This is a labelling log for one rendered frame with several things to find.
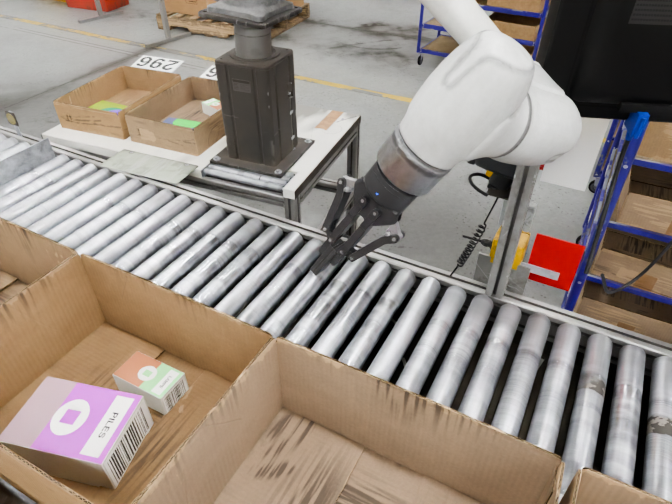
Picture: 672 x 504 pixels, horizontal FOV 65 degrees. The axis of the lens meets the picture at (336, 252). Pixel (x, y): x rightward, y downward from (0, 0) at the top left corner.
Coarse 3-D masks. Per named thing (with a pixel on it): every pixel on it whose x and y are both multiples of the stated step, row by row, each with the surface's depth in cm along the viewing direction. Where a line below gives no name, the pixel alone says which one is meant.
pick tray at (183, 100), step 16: (192, 80) 204; (208, 80) 201; (160, 96) 190; (176, 96) 198; (192, 96) 207; (208, 96) 205; (128, 112) 178; (144, 112) 185; (160, 112) 192; (176, 112) 199; (192, 112) 199; (128, 128) 179; (144, 128) 176; (160, 128) 173; (176, 128) 170; (208, 128) 175; (160, 144) 177; (176, 144) 174; (192, 144) 172; (208, 144) 177
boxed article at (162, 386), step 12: (132, 360) 85; (144, 360) 85; (156, 360) 85; (120, 372) 83; (132, 372) 83; (144, 372) 83; (156, 372) 83; (168, 372) 83; (180, 372) 83; (120, 384) 83; (132, 384) 81; (144, 384) 81; (156, 384) 81; (168, 384) 81; (180, 384) 82; (144, 396) 81; (156, 396) 79; (168, 396) 80; (180, 396) 84; (156, 408) 82; (168, 408) 81
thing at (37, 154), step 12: (36, 144) 169; (48, 144) 172; (12, 156) 163; (24, 156) 166; (36, 156) 170; (48, 156) 174; (0, 168) 161; (12, 168) 164; (24, 168) 167; (0, 180) 162
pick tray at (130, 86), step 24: (120, 72) 212; (144, 72) 210; (168, 72) 206; (72, 96) 192; (96, 96) 203; (120, 96) 210; (144, 96) 188; (72, 120) 186; (96, 120) 182; (120, 120) 179
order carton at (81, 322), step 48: (48, 288) 84; (96, 288) 91; (144, 288) 83; (0, 336) 79; (48, 336) 87; (96, 336) 94; (144, 336) 93; (192, 336) 85; (240, 336) 77; (0, 384) 81; (96, 384) 86; (192, 384) 86; (0, 432) 79; (48, 480) 57; (144, 480) 73
